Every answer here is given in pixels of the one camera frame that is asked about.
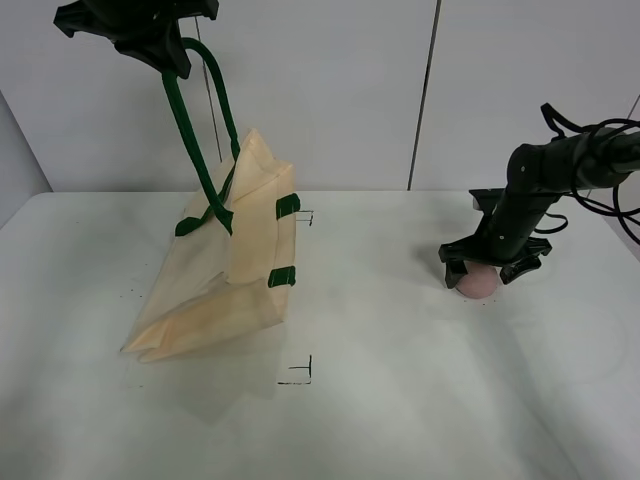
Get pink peach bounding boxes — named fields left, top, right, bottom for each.
left=456, top=265, right=499, bottom=299

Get cream linen bag green handles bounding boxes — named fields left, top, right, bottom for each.
left=121, top=38, right=301, bottom=362

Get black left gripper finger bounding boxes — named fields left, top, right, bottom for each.
left=131, top=21, right=191, bottom=78

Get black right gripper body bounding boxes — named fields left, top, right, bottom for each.
left=439, top=189, right=552, bottom=265

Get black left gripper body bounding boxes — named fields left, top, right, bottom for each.
left=53, top=0, right=219, bottom=56

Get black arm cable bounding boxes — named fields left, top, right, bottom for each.
left=539, top=102, right=640, bottom=236

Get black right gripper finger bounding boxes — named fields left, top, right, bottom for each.
left=499, top=255, right=542, bottom=284
left=444, top=259, right=468, bottom=289

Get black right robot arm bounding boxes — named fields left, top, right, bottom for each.
left=439, top=121, right=639, bottom=289

